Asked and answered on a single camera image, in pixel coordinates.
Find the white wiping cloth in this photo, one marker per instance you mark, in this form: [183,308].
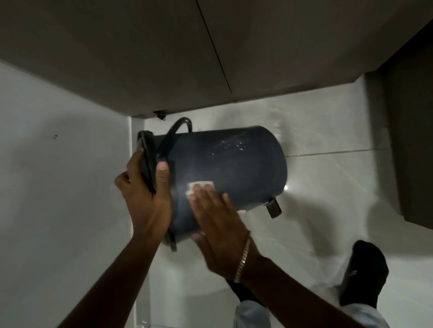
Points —
[202,185]

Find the person's left hand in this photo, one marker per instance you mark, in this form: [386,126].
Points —
[149,209]

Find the person's right thumb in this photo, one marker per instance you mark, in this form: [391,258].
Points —
[200,240]

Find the narrow brown cabinet door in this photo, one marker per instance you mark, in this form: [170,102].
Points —
[297,44]

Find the person's right forearm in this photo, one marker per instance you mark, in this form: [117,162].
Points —
[294,294]

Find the person's left thumb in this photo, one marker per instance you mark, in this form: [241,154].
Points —
[163,179]

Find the small black cabinet bracket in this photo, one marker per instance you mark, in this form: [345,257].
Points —
[159,114]

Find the person's right hand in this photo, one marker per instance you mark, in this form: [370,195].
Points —
[220,236]

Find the black bin pedal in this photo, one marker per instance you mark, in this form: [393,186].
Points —
[273,206]

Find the dark blue pedal bin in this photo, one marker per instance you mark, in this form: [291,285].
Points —
[233,169]

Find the black sock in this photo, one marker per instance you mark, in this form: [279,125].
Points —
[242,293]
[367,270]

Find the black bin lid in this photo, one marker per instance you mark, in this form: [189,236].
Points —
[149,152]

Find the wide brown cabinet door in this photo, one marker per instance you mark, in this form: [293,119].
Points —
[118,50]

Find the light grey trousers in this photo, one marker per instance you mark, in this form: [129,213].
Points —
[363,314]

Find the person's left forearm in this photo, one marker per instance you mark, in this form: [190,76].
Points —
[111,287]

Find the dark brown cabinet side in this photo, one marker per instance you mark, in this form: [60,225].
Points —
[412,135]

